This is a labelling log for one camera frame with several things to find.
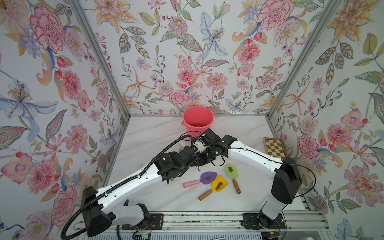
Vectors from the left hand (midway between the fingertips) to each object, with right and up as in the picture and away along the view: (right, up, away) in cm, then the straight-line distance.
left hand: (181, 161), depth 75 cm
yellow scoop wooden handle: (+20, -16, +10) cm, 28 cm away
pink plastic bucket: (+9, +23, +22) cm, 33 cm away
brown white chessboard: (+60, +4, +24) cm, 65 cm away
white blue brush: (+9, +8, 0) cm, 12 cm away
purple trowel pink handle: (+14, -13, +13) cm, 23 cm away
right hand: (+6, -1, +5) cm, 8 cm away
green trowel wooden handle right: (+30, -10, +15) cm, 35 cm away
